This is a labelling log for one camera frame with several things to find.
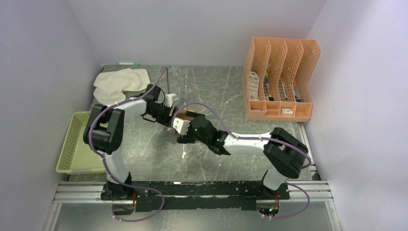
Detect white tag in organizer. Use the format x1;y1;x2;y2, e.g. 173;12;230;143
248;71;259;101

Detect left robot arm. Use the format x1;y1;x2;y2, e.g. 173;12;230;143
83;84;179;201

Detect yellow brown bear towel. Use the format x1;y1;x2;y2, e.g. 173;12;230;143
168;109;196;135

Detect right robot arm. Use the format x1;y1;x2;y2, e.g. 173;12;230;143
171;115;311;199

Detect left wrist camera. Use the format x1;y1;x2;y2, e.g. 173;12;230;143
163;93;179;108

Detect orange file organizer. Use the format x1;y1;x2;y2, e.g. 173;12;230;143
242;37;320;122

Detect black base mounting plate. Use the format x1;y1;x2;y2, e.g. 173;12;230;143
100;180;290;215

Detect white green marker pen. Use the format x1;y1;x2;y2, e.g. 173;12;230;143
118;62;139;65

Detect small white box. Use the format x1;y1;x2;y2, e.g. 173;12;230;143
282;108;293;115

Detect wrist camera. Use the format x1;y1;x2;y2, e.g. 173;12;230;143
171;117;191;135
163;93;179;108

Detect green plastic basket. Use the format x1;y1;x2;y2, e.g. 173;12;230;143
56;111;105;175

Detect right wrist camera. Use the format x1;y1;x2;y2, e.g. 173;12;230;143
171;117;191;135

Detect white towel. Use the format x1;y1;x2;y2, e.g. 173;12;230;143
93;68;150;105

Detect aluminium frame rails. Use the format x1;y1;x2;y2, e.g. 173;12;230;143
45;125;342;231

